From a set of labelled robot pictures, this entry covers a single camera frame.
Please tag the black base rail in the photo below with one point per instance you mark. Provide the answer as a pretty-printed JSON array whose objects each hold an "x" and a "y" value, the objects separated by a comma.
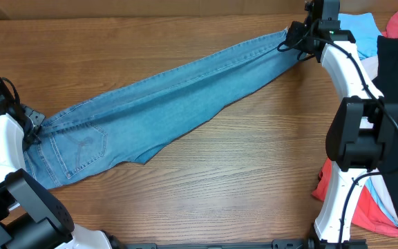
[{"x": 213, "y": 246}]

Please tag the light blue shirt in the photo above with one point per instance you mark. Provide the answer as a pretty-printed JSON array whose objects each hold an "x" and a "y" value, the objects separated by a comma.
[{"x": 364, "y": 30}]

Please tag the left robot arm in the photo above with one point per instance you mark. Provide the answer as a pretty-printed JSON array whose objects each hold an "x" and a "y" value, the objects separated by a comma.
[{"x": 30, "y": 216}]

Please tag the white cloth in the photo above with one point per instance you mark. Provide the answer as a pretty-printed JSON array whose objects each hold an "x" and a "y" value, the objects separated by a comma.
[{"x": 376, "y": 184}]

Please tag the red shirt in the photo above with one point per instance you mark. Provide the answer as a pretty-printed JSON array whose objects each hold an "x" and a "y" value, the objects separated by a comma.
[{"x": 368, "y": 214}]

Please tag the blue denim jeans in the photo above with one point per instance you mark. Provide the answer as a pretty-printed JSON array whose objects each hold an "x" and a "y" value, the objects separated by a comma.
[{"x": 133, "y": 123}]

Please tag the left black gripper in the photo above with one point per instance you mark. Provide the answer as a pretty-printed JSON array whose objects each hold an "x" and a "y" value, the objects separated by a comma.
[{"x": 36, "y": 119}]

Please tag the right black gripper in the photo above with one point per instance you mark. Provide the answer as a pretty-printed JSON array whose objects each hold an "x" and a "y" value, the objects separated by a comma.
[{"x": 294, "y": 30}]

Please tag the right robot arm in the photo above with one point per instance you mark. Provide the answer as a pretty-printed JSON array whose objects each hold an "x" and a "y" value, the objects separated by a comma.
[{"x": 361, "y": 134}]

